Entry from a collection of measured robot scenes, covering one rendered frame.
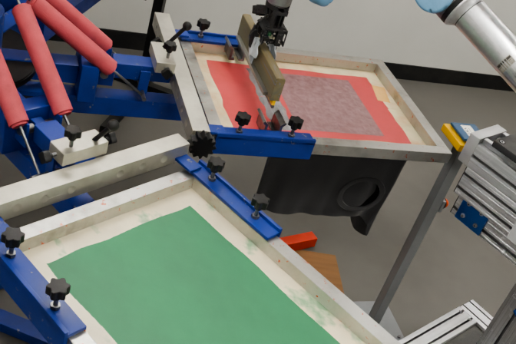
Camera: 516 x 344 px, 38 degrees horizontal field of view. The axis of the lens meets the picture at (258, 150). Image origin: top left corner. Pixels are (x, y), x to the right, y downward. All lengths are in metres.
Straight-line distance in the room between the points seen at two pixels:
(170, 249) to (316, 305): 0.36
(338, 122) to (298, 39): 2.38
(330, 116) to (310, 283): 0.83
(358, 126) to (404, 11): 2.57
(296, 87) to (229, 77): 0.23
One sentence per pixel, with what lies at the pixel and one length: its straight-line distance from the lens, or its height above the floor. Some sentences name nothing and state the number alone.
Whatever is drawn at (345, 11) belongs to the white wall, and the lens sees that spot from 4.75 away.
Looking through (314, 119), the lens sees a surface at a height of 0.96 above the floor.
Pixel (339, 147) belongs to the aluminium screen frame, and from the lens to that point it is 2.21.
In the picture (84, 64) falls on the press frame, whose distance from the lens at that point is 2.14.
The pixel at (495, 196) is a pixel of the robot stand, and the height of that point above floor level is 1.10.
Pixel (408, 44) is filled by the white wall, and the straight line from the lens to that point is 5.07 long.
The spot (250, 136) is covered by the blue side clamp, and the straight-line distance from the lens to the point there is 2.08.
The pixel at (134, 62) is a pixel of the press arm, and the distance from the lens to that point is 2.22.
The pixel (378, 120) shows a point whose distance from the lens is 2.50.
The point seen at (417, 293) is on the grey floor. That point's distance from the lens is 3.43.
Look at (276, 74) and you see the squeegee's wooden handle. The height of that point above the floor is 1.14.
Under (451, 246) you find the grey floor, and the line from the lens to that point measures 3.80.
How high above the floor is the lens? 2.11
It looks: 33 degrees down
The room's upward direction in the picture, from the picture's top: 18 degrees clockwise
